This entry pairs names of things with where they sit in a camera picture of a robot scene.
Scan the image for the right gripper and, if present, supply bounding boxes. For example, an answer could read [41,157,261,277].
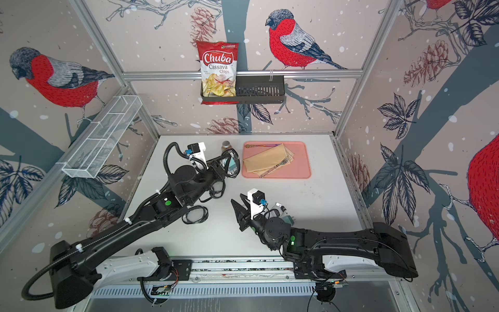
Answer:
[232,195,279,254]

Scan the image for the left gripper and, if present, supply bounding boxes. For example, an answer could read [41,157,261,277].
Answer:
[186,152,231,205]

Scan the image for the clear pouch black zipper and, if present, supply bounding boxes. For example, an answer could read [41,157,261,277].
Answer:
[221,148,241,178]

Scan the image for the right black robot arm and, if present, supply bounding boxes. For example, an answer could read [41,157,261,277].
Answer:
[231,194,418,281]

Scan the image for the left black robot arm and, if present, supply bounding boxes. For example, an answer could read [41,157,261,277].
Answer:
[21,149,240,309]

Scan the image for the shichimi spice jar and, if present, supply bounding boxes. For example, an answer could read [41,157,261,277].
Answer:
[222,140,233,153]

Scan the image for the clear pouch far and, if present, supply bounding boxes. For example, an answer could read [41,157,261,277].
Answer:
[182,205,209,225]

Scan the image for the yellow folded napkin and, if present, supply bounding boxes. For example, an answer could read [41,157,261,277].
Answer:
[243,144,294,176]

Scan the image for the pink tray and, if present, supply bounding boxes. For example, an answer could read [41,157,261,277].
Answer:
[242,141,311,179]

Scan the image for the Chuba cassava chips bag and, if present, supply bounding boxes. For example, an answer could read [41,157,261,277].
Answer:
[196,41,239,99]

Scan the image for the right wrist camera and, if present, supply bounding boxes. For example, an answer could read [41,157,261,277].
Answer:
[247,189,267,219]

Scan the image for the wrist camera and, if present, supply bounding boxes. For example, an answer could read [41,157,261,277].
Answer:
[247,189,267,219]
[185,142,207,168]

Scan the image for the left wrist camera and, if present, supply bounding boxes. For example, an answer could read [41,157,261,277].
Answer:
[185,142,207,168]

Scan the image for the pink handled spoon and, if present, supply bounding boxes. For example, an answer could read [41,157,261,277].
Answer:
[244,144,280,148]

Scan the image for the pink handled fork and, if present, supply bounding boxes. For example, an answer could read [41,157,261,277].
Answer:
[259,156,292,178]

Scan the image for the black wall basket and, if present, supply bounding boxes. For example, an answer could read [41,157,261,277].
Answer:
[201,75,285,105]

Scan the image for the white wire mesh shelf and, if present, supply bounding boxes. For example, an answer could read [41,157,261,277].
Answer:
[62,95,142,178]

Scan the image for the aluminium frame rail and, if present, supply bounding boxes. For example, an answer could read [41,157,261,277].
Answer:
[122,70,364,82]

